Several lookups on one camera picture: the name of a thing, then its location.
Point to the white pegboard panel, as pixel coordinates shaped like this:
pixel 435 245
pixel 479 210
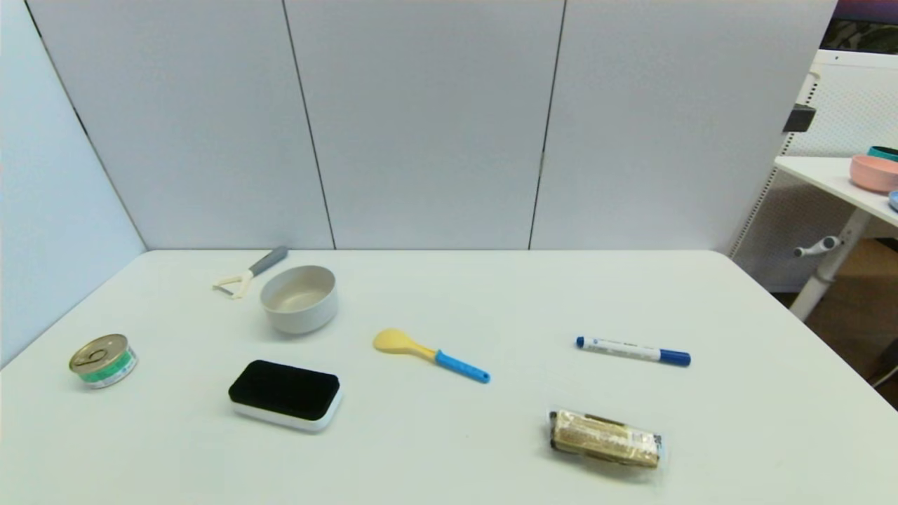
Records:
pixel 856 105

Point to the blue white marker pen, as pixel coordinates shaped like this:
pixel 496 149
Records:
pixel 631 350

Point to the black clamp on pegboard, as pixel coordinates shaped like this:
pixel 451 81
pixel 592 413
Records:
pixel 798 118

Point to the clear wrapped brown snack packet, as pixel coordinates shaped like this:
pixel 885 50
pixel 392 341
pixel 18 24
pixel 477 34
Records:
pixel 603 438

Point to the dark wall screen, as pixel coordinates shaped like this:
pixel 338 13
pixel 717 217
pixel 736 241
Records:
pixel 863 28

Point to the white side table top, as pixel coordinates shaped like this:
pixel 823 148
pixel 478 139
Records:
pixel 821 172

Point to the beige brown bowl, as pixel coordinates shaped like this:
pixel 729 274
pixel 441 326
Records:
pixel 298 317

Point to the green label tin can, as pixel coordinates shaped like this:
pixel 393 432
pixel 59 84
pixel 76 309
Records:
pixel 102 358

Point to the pink bowl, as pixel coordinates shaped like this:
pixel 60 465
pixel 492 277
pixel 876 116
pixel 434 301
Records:
pixel 873 175

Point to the teal bowl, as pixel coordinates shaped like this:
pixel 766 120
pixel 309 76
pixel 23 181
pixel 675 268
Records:
pixel 885 151

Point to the black white board eraser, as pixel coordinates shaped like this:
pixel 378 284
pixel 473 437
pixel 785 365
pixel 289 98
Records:
pixel 284 389

